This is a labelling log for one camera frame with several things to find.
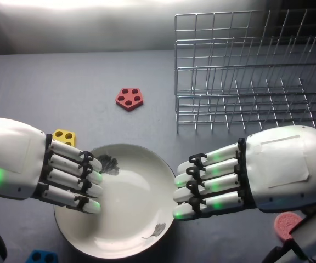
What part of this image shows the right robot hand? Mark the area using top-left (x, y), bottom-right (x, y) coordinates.
top-left (172, 125), bottom-right (316, 263)

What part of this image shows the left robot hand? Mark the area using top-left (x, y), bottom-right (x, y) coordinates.
top-left (0, 117), bottom-right (104, 263)

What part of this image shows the white plate with leaf print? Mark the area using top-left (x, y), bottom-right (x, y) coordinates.
top-left (53, 144), bottom-right (177, 260)

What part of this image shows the yellow pentagon block with holes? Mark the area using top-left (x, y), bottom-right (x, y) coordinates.
top-left (52, 129), bottom-right (77, 148)

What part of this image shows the pink sandwich cookie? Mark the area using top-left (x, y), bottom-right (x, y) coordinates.
top-left (274, 212), bottom-right (303, 246)

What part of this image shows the grey table cloth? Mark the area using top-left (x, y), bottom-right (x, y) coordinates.
top-left (0, 48), bottom-right (316, 263)

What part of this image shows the blue pentagon block with holes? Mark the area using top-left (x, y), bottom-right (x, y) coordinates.
top-left (25, 249), bottom-right (59, 263)

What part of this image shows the red pentagon block with holes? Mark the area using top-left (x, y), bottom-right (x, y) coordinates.
top-left (115, 87), bottom-right (145, 112)

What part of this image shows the white backdrop sheet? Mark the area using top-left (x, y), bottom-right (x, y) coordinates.
top-left (0, 0), bottom-right (316, 57)

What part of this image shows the wire dish rack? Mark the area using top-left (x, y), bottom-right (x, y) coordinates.
top-left (173, 8), bottom-right (316, 134)

